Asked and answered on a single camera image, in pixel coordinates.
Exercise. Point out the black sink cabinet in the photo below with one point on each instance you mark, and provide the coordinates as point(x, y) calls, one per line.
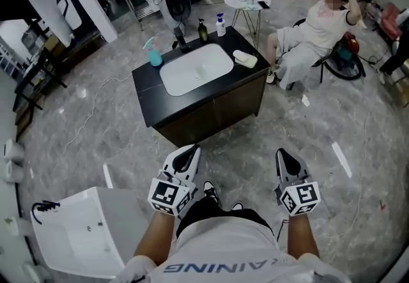
point(204, 115)

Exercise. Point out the person's black and white shoe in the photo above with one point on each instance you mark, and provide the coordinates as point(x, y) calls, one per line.
point(237, 206)
point(211, 190)

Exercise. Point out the black phone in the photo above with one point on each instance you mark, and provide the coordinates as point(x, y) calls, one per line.
point(264, 4)

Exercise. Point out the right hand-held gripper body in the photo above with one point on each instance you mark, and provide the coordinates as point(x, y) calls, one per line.
point(300, 197)

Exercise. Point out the person's black shorts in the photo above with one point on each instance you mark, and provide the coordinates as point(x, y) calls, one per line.
point(217, 211)

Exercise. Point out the red and teal bag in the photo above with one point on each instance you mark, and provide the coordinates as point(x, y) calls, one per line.
point(350, 48)

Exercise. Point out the person's right forearm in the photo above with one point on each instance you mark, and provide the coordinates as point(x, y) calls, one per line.
point(302, 237)

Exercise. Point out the black chair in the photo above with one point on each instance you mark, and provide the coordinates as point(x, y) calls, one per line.
point(320, 66)

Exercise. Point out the cream soap dish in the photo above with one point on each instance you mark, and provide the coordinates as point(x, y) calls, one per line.
point(250, 63)

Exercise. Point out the dark pump bottle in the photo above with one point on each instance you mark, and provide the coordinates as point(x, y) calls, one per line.
point(203, 32)

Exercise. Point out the white oval basin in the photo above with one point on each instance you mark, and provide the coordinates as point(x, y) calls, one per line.
point(191, 67)

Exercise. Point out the black wheel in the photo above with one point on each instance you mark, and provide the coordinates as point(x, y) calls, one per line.
point(346, 76)

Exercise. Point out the black curved faucet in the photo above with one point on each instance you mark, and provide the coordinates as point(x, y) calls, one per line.
point(44, 205)

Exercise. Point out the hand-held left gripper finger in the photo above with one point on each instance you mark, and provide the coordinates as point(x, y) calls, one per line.
point(196, 163)
point(171, 158)

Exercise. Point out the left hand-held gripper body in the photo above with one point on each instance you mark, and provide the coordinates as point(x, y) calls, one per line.
point(167, 194)

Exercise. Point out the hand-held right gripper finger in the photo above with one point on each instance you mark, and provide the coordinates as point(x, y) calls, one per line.
point(303, 167)
point(280, 163)

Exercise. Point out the person's left forearm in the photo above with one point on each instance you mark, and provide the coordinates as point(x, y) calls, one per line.
point(156, 237)

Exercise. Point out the white blue-capped pump bottle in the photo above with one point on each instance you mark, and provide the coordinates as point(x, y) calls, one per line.
point(220, 27)

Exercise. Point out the white square sink unit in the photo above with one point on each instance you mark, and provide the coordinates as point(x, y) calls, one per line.
point(89, 237)

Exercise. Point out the person's white shirt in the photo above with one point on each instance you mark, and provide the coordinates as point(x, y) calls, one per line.
point(230, 253)

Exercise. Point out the round white side table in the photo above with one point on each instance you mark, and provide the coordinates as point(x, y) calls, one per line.
point(239, 4)

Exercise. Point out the teal spray bottle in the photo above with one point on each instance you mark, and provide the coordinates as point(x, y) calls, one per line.
point(155, 57)

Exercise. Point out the cream bar of soap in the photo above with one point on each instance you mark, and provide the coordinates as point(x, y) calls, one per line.
point(241, 54)

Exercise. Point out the dark wooden table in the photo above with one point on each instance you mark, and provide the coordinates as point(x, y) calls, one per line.
point(35, 71)

